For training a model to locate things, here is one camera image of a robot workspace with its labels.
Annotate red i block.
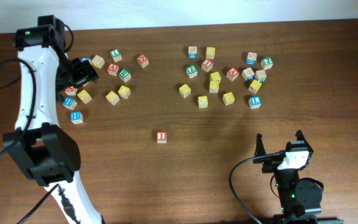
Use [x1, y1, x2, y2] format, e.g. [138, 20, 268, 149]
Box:
[156, 131, 167, 144]
[201, 58, 214, 72]

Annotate blue picture block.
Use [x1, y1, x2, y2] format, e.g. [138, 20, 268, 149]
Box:
[246, 52, 257, 65]
[188, 46, 198, 59]

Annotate green L block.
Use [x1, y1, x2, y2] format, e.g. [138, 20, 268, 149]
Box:
[110, 49, 122, 62]

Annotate green R block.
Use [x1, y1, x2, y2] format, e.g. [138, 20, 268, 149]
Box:
[118, 68, 132, 83]

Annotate blue H block lower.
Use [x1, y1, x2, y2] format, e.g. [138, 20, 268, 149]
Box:
[70, 111, 83, 124]

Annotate red a block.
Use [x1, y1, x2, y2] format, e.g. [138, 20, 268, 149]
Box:
[226, 67, 239, 82]
[107, 63, 119, 76]

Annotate yellow block centre left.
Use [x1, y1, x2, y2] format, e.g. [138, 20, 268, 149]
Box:
[179, 84, 191, 98]

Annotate blue 5 block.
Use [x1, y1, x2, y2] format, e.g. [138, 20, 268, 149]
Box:
[81, 57, 91, 63]

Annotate blue sided wooden block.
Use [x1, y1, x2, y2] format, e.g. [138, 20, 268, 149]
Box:
[242, 67, 255, 82]

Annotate green J block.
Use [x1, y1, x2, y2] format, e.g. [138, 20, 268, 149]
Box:
[260, 57, 273, 70]

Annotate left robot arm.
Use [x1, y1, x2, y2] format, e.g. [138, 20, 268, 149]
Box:
[3, 15, 104, 223]

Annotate yellow block far left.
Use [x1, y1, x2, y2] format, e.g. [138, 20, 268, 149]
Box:
[77, 90, 92, 104]

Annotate green sided wooden block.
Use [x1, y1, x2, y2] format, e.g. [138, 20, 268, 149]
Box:
[255, 70, 267, 82]

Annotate yellow block left upper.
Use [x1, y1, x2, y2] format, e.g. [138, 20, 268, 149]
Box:
[118, 85, 131, 99]

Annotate yellow block centre lower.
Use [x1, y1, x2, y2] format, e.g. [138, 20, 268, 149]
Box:
[209, 81, 219, 93]

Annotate blue H block upper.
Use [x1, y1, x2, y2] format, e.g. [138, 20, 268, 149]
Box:
[63, 97, 78, 110]

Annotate red Q block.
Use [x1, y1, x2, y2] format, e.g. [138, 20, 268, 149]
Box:
[136, 55, 149, 68]

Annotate yellow block top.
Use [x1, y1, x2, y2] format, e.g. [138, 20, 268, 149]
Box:
[206, 47, 216, 60]

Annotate plain wooden block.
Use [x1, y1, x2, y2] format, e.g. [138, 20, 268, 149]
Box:
[91, 55, 105, 69]

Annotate blue h block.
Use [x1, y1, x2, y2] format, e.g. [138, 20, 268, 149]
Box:
[70, 111, 83, 124]
[63, 97, 78, 110]

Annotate yellow block centre upper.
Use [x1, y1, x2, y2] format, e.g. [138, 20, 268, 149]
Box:
[209, 72, 221, 83]

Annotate green Z block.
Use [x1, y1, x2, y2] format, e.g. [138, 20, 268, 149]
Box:
[186, 65, 198, 78]

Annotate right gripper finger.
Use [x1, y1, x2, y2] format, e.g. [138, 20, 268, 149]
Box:
[295, 130, 306, 143]
[253, 133, 266, 164]

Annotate yellow block left lower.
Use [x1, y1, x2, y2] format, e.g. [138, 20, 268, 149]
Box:
[106, 91, 120, 105]

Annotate red M block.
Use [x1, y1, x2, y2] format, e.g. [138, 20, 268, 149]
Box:
[64, 86, 78, 96]

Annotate yellow C block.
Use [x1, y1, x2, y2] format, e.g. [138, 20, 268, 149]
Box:
[198, 96, 208, 108]

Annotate red A block left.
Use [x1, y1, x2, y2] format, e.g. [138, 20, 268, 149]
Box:
[107, 63, 119, 76]

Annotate blue picture block right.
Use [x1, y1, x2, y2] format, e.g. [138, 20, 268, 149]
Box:
[246, 52, 257, 65]

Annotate blue L block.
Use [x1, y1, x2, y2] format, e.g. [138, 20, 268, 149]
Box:
[249, 96, 262, 109]

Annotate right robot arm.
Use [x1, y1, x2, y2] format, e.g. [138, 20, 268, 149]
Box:
[254, 130, 344, 223]

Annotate red A block right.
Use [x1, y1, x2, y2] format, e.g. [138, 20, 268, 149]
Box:
[226, 67, 239, 82]

